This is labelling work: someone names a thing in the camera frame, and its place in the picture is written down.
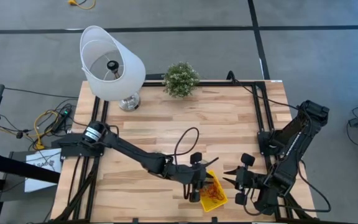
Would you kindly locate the black metal beam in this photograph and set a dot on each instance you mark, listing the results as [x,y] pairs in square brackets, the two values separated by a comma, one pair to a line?
[17,168]

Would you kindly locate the small potted plant black pot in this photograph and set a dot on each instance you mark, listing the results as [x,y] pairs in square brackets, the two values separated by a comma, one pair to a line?
[180,79]

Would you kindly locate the black aluminium table frame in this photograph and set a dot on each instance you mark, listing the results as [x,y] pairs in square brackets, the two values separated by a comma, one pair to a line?
[216,83]

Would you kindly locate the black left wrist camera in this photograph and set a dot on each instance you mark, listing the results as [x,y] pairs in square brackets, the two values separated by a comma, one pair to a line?
[196,158]

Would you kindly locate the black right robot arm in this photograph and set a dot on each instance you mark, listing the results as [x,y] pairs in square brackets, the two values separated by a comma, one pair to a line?
[291,143]

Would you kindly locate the small white label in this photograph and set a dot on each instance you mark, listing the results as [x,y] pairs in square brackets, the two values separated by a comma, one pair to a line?
[277,81]

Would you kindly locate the black power strip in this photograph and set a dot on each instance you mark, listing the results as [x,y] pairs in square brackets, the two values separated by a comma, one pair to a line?
[62,118]

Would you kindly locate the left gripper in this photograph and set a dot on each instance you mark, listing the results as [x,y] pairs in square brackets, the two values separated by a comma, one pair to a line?
[191,175]

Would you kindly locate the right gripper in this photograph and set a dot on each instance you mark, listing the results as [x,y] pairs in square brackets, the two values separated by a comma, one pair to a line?
[253,183]

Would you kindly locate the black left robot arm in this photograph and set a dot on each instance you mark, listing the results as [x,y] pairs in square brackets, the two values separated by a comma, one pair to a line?
[129,149]

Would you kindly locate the white shade silver table lamp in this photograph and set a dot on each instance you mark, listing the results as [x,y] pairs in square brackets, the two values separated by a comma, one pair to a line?
[129,71]

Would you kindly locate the small black table bracket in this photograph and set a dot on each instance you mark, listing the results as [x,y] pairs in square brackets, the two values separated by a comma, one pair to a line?
[214,220]
[134,220]

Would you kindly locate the white paper sheet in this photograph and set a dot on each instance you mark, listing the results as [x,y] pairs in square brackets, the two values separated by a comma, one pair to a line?
[42,174]

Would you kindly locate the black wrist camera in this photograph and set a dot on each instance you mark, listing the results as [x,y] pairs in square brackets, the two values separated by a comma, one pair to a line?
[248,159]
[196,158]

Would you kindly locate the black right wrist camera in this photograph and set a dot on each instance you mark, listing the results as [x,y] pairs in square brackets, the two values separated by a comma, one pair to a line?
[248,159]

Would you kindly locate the yellow slotted plastic bin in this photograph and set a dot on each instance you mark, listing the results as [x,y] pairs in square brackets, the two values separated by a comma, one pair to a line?
[211,207]

